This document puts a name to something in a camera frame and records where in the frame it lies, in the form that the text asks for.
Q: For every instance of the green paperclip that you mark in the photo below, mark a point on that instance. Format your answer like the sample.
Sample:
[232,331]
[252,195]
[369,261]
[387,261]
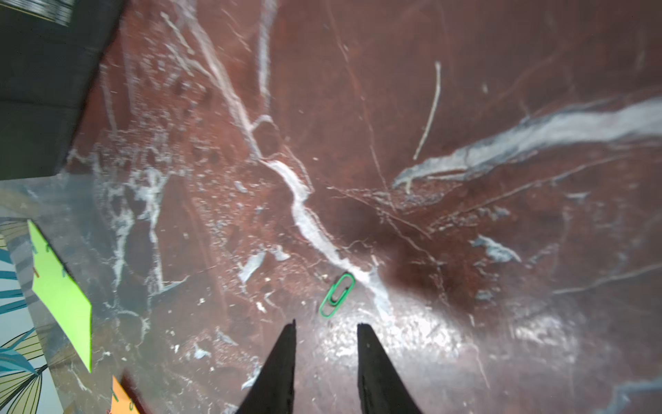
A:
[336,295]

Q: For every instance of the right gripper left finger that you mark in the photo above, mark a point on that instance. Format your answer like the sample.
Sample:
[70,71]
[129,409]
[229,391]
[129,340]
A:
[273,390]

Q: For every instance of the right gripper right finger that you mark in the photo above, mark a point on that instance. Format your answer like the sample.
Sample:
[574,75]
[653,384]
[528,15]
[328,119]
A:
[381,389]

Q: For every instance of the orange paper sheet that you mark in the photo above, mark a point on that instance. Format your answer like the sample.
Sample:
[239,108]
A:
[121,402]

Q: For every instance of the green paper sheet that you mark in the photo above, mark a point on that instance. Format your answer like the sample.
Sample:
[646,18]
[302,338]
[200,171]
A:
[62,296]

